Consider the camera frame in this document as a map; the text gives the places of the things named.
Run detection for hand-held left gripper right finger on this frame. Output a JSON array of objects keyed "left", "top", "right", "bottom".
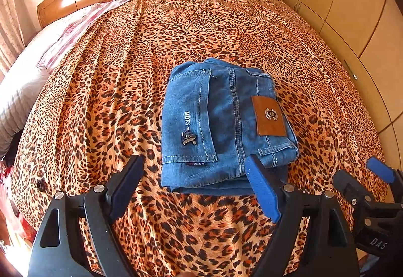
[{"left": 245, "top": 154, "right": 359, "bottom": 277}]

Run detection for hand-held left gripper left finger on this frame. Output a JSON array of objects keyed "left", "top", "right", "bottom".
[{"left": 28, "top": 155, "right": 145, "bottom": 277}]

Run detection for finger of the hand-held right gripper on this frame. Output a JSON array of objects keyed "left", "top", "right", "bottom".
[
  {"left": 366, "top": 156, "right": 403, "bottom": 202},
  {"left": 333, "top": 169, "right": 378, "bottom": 221}
]

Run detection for blue denim pants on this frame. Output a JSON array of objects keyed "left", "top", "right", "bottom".
[{"left": 160, "top": 57, "right": 299, "bottom": 196}]

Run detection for leopard print bedspread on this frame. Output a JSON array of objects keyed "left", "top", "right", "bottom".
[{"left": 9, "top": 0, "right": 388, "bottom": 277}]

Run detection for grey striped pillow at left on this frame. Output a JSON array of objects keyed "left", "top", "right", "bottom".
[{"left": 0, "top": 65, "right": 51, "bottom": 160}]

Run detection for pink floral sheet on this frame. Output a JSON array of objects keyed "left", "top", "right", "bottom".
[{"left": 38, "top": 0, "right": 150, "bottom": 73}]

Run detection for patterned curtain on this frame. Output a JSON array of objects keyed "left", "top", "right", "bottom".
[{"left": 0, "top": 0, "right": 27, "bottom": 76}]

